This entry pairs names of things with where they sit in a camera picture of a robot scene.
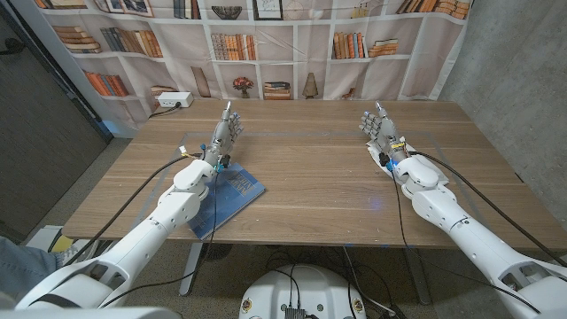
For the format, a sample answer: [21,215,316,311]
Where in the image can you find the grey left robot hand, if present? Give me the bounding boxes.
[202,100,245,168]

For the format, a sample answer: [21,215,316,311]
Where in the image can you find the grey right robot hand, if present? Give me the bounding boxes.
[358,100,411,167]

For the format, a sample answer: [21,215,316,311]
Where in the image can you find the blue hardcover book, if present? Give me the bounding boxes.
[188,162,267,242]

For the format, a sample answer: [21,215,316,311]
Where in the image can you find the white power strip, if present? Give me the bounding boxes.
[157,91,195,109]

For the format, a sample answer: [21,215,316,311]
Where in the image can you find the printed bookshelf backdrop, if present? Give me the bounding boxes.
[33,0,473,129]

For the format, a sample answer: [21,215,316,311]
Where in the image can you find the black round floor fixture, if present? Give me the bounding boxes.
[201,243,234,262]

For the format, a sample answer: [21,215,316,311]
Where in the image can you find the grey table leg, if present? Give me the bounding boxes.
[402,247,433,306]
[179,242,205,297]

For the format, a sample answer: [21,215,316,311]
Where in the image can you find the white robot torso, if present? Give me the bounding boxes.
[238,264,368,319]

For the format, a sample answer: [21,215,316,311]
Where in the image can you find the dark perforated partition panel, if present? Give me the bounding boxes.
[0,4,114,243]

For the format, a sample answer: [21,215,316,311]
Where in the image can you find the person in blue jeans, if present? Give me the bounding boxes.
[0,236,64,302]

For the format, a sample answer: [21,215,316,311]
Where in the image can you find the black power strip cable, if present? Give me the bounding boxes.
[148,102,183,120]

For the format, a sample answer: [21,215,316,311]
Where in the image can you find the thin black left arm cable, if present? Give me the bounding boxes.
[99,167,222,307]

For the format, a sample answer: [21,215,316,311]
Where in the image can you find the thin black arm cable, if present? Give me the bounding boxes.
[390,170,542,315]
[99,167,222,307]

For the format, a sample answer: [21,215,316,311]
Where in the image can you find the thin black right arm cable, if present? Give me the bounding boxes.
[390,170,542,315]

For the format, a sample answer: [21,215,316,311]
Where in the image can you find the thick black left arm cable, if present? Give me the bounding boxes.
[64,152,205,267]

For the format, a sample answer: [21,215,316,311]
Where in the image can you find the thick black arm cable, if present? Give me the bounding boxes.
[409,151,567,268]
[64,152,205,267]

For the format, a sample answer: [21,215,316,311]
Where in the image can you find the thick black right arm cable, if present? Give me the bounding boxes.
[409,151,567,268]

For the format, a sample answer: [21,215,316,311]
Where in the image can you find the black wall hook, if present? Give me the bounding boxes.
[0,37,27,57]

